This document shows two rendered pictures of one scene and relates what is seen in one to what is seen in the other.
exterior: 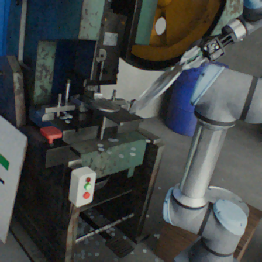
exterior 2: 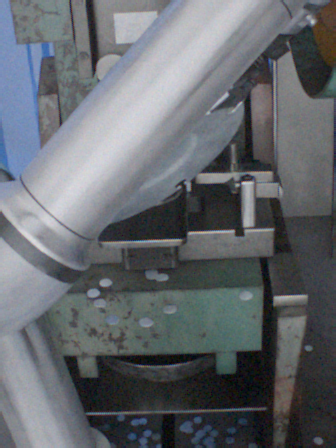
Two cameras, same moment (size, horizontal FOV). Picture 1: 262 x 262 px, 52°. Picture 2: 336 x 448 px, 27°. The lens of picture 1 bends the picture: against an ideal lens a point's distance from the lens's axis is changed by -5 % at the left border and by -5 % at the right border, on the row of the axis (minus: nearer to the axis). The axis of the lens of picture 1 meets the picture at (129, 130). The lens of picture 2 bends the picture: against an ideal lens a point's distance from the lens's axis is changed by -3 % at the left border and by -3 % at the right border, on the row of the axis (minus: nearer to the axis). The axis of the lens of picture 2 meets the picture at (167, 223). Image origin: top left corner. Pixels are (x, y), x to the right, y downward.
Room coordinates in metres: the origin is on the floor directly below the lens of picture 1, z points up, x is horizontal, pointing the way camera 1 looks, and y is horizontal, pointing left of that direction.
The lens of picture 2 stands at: (0.50, -0.79, 1.35)
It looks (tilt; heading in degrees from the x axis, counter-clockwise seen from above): 29 degrees down; 52
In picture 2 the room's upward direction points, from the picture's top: 4 degrees counter-clockwise
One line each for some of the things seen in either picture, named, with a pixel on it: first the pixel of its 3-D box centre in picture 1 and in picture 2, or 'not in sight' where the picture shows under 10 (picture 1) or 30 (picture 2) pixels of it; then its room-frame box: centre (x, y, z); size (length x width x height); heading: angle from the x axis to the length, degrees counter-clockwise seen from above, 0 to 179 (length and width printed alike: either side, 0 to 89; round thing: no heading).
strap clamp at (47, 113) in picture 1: (57, 105); not in sight; (1.13, 0.33, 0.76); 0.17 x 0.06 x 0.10; 139
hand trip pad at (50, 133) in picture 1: (50, 140); not in sight; (0.86, 0.26, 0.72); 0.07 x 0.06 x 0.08; 49
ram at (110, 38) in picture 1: (103, 43); (139, 36); (1.23, 0.19, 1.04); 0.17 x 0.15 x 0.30; 49
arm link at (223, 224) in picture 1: (223, 224); not in sight; (0.72, -0.36, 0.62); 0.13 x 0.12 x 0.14; 69
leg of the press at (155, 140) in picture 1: (103, 139); (278, 261); (1.55, 0.15, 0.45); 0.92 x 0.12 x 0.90; 49
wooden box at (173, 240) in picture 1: (209, 233); not in sight; (1.20, -0.54, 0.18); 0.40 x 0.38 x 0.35; 55
